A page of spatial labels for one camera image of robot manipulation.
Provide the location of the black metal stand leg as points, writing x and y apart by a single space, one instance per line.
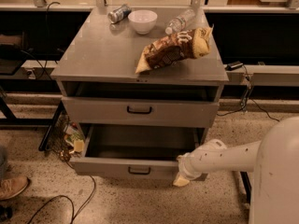
247 185

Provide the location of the white bowl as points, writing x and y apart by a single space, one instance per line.
142 21

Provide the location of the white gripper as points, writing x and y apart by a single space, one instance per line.
188 168

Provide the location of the brown yellow chip bag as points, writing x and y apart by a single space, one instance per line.
190 44

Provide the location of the tan shoe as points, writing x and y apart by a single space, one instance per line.
12 187

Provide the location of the black power adapter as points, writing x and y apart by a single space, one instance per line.
233 66

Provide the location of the grey drawer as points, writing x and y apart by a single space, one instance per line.
141 112
130 151

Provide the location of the grey drawer cabinet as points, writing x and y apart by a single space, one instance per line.
101 63

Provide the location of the snack packages in basket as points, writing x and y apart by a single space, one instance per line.
73 142

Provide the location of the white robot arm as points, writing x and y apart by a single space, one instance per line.
274 161

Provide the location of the clear plastic water bottle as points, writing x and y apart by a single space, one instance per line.
180 22

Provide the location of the black wire basket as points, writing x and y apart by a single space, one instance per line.
53 140

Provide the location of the silver soda can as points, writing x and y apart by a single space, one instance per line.
119 14

